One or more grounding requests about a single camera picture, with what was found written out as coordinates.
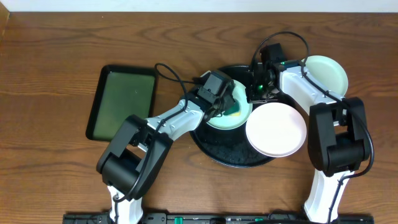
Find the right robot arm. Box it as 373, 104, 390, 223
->
246, 56, 374, 223

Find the pink plate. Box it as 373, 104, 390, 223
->
246, 103, 307, 157

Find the green yellow sponge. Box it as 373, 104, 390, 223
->
223, 101, 241, 116

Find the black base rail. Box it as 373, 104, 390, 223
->
62, 211, 376, 224

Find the black rectangular tray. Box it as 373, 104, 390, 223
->
85, 65, 157, 142

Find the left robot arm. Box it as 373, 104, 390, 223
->
96, 74, 234, 223

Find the mint green plate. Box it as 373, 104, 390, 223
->
200, 70, 253, 131
305, 55, 348, 96

